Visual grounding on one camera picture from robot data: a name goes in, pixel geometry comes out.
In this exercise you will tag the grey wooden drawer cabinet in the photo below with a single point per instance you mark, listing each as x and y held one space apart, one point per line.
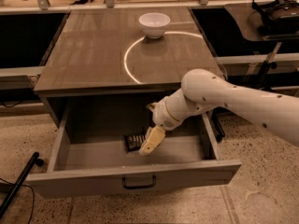
102 50

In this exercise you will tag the white ceramic bowl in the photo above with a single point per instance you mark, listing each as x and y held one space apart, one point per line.
154 24

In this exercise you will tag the dark side table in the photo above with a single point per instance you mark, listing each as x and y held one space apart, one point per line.
251 26

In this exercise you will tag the black metal drawer handle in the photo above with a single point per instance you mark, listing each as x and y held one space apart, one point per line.
139 182

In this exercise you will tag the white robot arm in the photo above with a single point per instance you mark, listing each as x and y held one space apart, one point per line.
201 91

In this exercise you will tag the black vr headset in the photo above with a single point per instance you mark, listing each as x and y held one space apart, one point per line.
279 16

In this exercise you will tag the open grey top drawer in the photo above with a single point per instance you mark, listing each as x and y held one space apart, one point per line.
89 156

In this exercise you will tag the black rxbar chocolate wrapper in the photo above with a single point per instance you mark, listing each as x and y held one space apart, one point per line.
134 142

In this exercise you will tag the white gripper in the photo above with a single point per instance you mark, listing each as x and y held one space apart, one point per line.
163 114

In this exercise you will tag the black pole with wheel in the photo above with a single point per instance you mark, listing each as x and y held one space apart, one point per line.
11 189

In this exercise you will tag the black stand leg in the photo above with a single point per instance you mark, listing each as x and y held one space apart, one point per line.
220 132

